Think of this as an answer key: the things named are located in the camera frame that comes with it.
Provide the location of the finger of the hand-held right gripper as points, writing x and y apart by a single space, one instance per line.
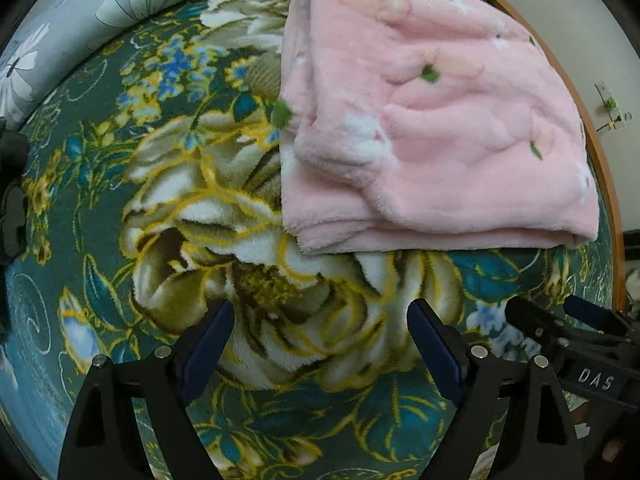
532 319
595 312

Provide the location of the green floral blanket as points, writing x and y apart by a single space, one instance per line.
250 260

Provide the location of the pink fleece garment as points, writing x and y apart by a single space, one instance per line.
425 135

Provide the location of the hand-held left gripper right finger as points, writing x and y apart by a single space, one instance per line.
435 350

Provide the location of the white wall socket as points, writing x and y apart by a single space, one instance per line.
611 104

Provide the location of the black object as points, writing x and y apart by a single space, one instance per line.
12 210

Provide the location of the grey floral quilt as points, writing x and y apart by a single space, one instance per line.
65 25

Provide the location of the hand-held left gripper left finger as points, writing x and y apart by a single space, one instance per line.
207 355

